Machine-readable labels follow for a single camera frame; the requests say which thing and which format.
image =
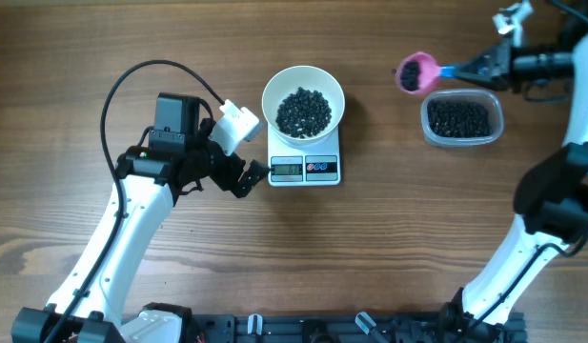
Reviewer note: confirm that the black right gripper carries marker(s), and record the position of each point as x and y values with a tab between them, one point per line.
502	61

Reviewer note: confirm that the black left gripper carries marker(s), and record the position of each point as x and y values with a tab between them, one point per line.
226	181

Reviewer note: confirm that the pink scoop with blue handle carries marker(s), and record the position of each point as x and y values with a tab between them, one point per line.
419	73

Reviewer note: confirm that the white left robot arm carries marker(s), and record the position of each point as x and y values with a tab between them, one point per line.
89	305

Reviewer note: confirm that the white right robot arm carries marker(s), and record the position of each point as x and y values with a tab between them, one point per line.
551	217

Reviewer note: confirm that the white digital kitchen scale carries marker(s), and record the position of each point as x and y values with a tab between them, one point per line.
316	164

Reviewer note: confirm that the black beans in bowl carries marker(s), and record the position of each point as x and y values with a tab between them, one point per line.
303	114

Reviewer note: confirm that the white bowl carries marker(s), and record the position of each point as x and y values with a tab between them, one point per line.
309	78

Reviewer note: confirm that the clear plastic bean container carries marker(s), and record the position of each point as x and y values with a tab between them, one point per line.
485	98

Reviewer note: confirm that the black beans in container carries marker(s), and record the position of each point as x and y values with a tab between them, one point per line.
458	119

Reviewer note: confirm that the black mounting rail base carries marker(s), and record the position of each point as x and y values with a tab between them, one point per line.
322	328

